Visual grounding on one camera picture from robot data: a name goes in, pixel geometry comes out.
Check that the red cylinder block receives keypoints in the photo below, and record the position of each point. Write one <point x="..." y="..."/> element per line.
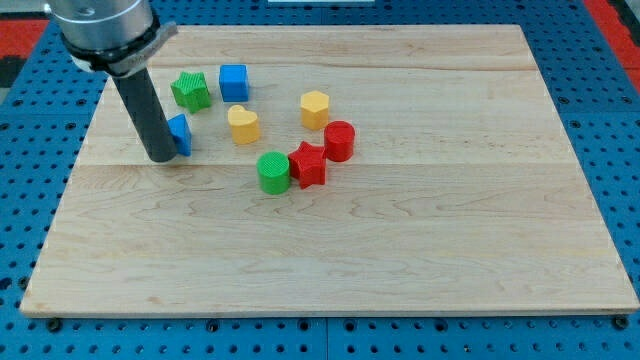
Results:
<point x="339" y="137"/>

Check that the green cylinder block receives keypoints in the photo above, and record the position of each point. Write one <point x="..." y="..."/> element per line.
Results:
<point x="273" y="172"/>

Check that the blue triangle block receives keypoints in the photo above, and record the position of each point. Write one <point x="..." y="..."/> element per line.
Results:
<point x="181" y="134"/>

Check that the yellow heart block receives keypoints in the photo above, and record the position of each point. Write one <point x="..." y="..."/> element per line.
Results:
<point x="244" y="125"/>

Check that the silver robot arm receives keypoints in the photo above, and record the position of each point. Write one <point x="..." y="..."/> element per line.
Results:
<point x="117" y="37"/>

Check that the wooden board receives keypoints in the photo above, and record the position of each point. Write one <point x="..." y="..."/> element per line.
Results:
<point x="463" y="196"/>

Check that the black cylindrical pointer rod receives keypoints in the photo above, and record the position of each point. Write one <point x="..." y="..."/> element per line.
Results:
<point x="144" y="108"/>

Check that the red star block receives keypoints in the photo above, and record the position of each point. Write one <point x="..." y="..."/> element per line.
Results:
<point x="308" y="164"/>

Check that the green star block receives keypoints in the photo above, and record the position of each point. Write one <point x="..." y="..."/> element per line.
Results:
<point x="190" y="91"/>

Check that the yellow hexagon block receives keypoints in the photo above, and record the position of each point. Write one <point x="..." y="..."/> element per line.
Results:
<point x="314" y="107"/>

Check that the blue cube block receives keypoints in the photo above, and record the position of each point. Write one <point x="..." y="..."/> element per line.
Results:
<point x="234" y="83"/>

